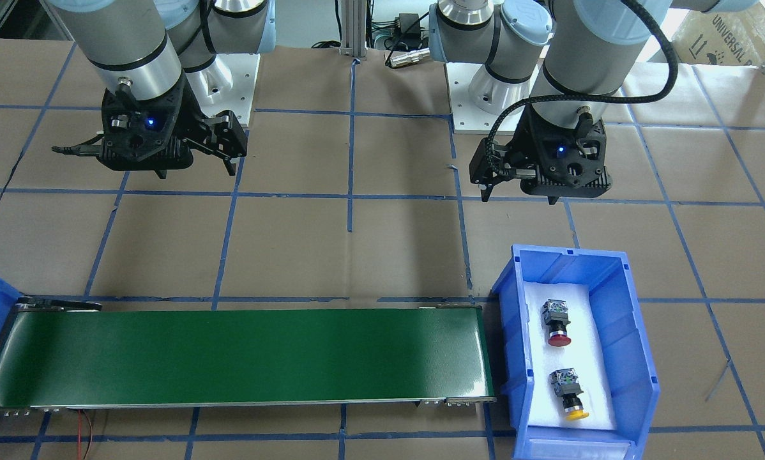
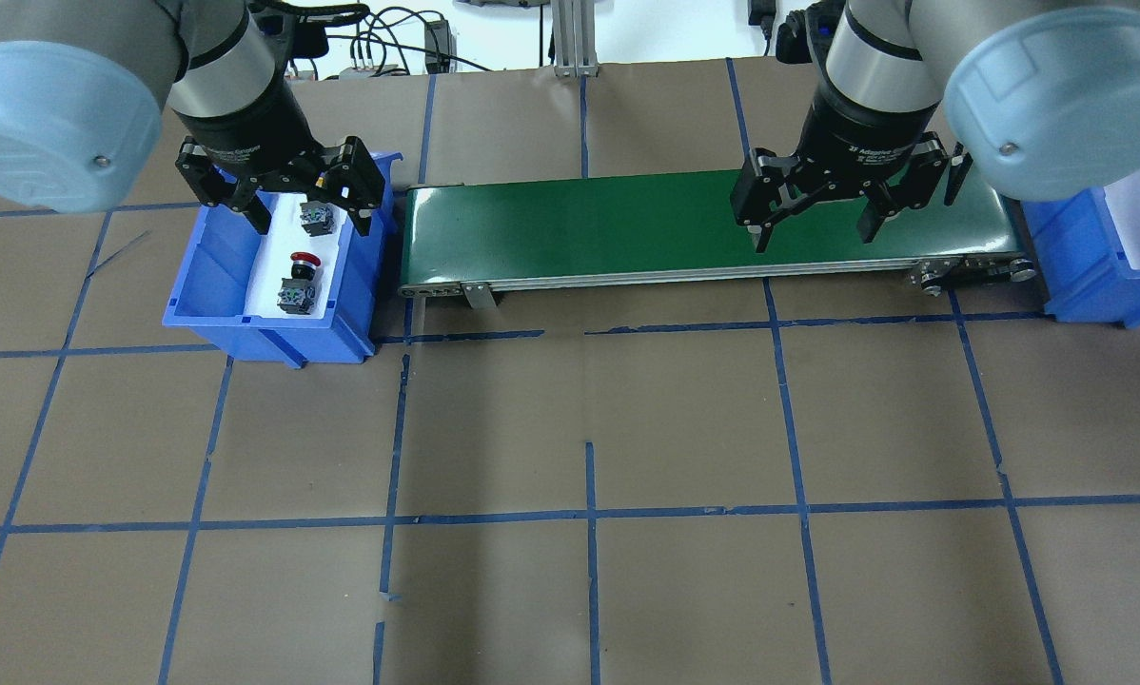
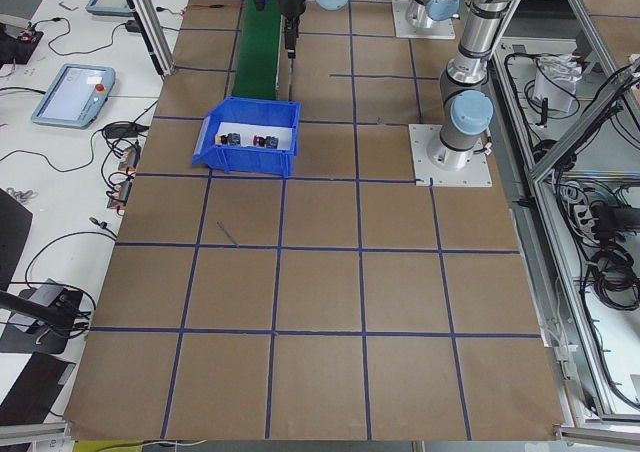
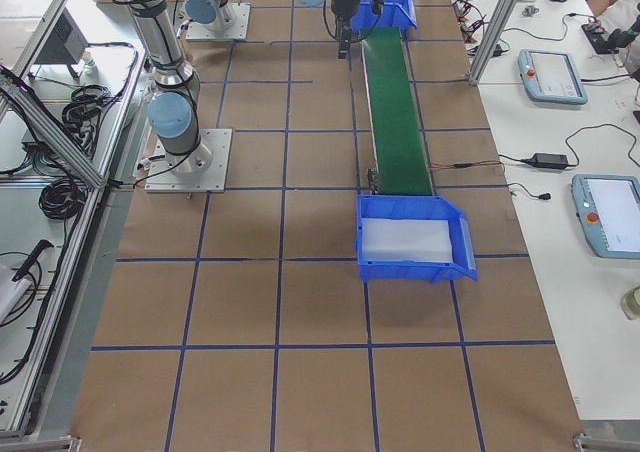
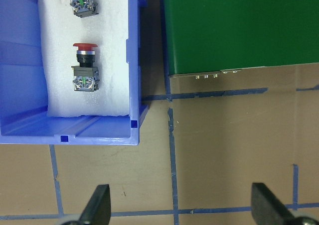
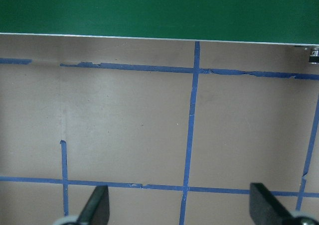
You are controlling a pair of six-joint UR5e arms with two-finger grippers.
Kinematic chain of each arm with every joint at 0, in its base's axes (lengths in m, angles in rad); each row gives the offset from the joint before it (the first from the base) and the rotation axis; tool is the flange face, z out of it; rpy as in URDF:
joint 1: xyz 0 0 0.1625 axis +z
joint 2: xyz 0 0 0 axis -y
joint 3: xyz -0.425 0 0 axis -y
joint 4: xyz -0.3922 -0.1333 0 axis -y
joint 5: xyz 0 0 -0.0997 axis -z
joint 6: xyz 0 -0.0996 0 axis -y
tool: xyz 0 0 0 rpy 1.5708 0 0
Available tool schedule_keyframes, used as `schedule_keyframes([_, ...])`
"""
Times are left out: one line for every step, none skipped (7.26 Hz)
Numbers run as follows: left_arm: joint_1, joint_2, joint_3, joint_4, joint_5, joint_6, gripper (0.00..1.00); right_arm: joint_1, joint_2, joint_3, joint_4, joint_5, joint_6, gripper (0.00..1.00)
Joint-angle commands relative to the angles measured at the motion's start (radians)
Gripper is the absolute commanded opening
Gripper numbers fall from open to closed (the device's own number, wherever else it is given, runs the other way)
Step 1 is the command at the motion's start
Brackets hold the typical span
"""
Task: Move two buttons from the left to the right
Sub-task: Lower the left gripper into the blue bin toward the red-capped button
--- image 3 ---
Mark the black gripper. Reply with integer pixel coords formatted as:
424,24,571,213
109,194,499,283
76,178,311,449
277,0,306,59

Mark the red mushroom push button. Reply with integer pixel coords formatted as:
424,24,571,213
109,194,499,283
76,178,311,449
253,135,279,149

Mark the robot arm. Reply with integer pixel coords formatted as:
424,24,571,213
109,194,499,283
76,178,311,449
315,0,518,171

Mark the green conveyor belt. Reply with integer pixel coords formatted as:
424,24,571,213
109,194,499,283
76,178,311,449
232,0,281,100

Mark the white foam pad left bin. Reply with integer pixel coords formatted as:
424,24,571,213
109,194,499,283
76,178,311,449
215,122,294,150

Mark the left blue plastic bin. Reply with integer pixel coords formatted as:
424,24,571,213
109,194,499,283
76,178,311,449
192,97,301,177

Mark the near teach pendant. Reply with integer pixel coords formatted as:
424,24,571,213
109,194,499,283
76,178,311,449
31,64,116,128

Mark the aluminium frame post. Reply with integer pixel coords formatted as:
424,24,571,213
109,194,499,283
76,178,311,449
125,0,175,77

